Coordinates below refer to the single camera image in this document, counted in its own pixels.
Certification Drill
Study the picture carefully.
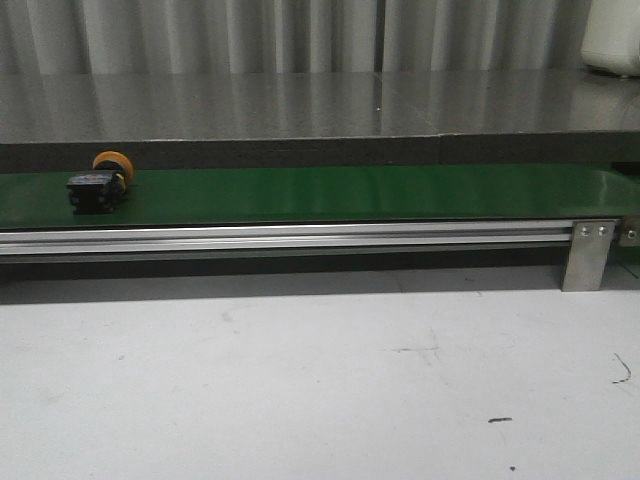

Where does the yellow and black push button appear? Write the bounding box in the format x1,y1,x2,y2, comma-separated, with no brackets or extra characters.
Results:
66,151,135,214

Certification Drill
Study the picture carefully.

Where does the green conveyor belt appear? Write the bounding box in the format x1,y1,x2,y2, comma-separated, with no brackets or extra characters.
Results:
1,164,639,229

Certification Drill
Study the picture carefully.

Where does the grey conveyor end plate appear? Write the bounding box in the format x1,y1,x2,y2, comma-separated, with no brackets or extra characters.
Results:
618,215,640,248

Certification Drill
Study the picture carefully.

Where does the white rounded object on counter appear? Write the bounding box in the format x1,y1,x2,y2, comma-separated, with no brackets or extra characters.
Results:
580,0,639,77

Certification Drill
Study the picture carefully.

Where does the aluminium conveyor side rail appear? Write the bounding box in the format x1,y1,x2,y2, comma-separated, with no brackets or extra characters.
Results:
1,219,581,257

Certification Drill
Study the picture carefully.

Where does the steel conveyor support bracket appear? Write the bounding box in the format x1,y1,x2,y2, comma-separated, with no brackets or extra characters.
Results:
561,219,617,292

